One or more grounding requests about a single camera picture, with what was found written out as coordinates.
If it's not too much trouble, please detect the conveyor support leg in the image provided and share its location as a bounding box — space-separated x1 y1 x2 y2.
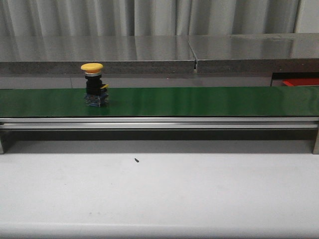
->
311 128 319 155
0 131 10 154

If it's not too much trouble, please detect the grey counter slab right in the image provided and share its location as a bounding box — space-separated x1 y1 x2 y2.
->
188 33 319 73

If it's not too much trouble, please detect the green conveyor belt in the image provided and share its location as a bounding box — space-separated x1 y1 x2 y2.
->
0 87 319 118

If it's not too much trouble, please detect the aluminium conveyor frame rail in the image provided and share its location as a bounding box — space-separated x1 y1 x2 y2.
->
0 117 319 130

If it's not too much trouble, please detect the yellow mushroom push button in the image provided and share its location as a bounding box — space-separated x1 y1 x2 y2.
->
81 63 109 107

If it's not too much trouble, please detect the right conveyor support leg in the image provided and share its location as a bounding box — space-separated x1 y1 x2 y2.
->
311 128 319 155

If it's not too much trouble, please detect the grey counter slab left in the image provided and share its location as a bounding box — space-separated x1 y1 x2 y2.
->
0 36 195 75

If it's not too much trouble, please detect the red tray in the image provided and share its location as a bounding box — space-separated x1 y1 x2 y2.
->
283 78 319 87

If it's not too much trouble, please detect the left conveyor support leg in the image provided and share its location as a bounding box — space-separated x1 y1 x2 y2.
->
0 131 10 154

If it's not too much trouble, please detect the grey counter slab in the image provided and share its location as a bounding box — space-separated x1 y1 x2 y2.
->
188 33 319 73
0 36 195 75

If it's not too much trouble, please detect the grey pleated curtain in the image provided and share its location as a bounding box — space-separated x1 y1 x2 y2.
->
0 0 299 36

